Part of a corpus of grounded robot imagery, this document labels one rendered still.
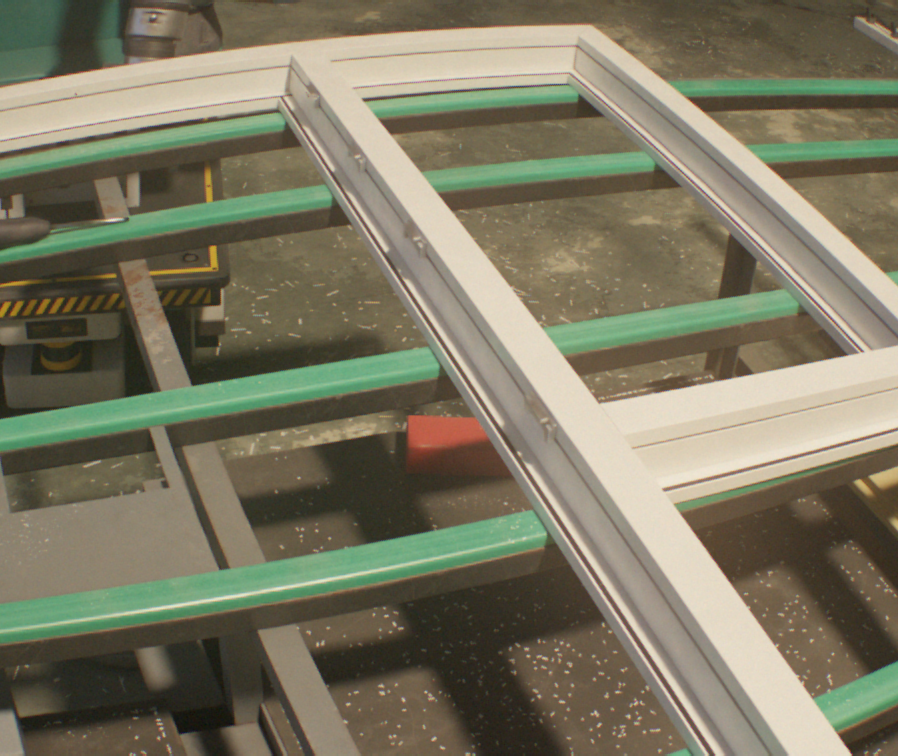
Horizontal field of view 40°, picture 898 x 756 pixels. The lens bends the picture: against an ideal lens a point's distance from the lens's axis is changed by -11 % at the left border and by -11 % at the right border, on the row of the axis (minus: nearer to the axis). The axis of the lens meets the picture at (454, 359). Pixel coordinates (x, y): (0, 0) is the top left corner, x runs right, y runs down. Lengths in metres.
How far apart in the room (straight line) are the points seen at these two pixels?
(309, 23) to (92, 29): 2.22
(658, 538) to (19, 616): 0.49
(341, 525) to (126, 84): 0.64
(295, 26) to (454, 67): 2.78
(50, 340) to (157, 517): 1.43
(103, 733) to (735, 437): 0.65
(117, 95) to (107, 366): 0.93
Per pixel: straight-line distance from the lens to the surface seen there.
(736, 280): 1.77
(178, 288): 2.41
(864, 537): 2.06
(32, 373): 2.54
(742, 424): 1.14
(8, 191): 1.66
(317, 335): 2.84
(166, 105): 1.73
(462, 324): 1.24
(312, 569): 1.02
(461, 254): 1.27
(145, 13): 1.84
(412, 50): 1.80
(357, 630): 1.36
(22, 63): 2.42
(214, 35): 2.36
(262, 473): 1.54
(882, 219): 3.79
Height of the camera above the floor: 1.57
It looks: 34 degrees down
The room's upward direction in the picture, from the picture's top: 5 degrees clockwise
